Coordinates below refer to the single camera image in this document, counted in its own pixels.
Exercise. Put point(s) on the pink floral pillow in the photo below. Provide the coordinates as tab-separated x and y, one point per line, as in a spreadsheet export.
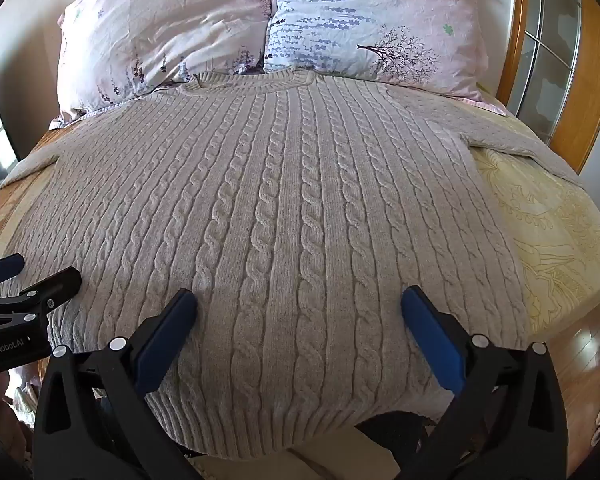
165	25

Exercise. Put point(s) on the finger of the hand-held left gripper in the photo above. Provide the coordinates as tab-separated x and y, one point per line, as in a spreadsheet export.
55	287
2	269

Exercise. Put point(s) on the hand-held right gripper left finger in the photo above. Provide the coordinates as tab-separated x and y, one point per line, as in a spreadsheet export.
164	342

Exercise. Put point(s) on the wooden wall shelf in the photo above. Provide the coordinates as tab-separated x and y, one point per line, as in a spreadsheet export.
587	85

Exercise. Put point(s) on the yellow patterned bed sheet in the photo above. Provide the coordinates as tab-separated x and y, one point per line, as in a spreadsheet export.
545	220

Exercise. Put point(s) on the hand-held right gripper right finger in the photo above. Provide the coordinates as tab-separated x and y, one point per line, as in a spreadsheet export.
432	345

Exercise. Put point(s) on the pale blue floral pillow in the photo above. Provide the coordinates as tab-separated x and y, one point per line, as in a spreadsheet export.
370	20

